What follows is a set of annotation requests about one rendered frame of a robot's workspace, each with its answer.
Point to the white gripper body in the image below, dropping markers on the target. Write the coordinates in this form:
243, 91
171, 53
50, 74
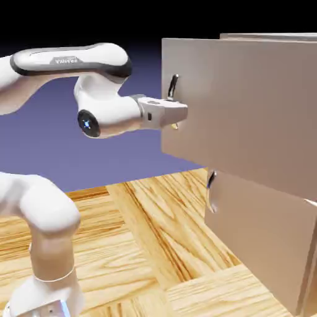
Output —
174, 112

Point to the large light brown cabinet door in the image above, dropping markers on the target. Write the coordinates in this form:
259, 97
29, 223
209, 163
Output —
247, 106

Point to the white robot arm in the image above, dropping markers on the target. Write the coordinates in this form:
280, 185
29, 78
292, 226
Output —
99, 104

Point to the light brown cabinet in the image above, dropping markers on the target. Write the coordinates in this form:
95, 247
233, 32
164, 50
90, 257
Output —
260, 158

